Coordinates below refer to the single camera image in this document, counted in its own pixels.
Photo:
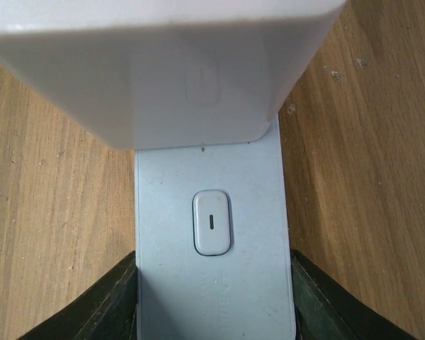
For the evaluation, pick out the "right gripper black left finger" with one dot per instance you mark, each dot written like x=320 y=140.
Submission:
x=106 y=310

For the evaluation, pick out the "white usb charger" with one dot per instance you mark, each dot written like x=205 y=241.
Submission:
x=159 y=74

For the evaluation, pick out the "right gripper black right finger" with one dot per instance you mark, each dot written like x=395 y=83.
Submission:
x=326 y=310

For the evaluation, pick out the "light blue charger block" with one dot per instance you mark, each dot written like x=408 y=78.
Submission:
x=212 y=244

